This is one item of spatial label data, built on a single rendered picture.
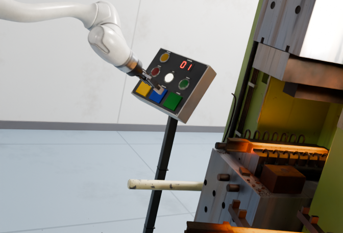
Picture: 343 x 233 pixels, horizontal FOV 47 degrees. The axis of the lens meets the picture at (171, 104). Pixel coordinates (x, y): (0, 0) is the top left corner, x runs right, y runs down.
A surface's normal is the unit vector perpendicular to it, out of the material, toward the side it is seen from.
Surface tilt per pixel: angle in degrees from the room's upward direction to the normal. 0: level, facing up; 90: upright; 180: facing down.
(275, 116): 90
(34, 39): 90
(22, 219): 0
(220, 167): 90
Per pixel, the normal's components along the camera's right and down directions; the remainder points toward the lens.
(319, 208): -0.93, -0.11
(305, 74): 0.32, 0.32
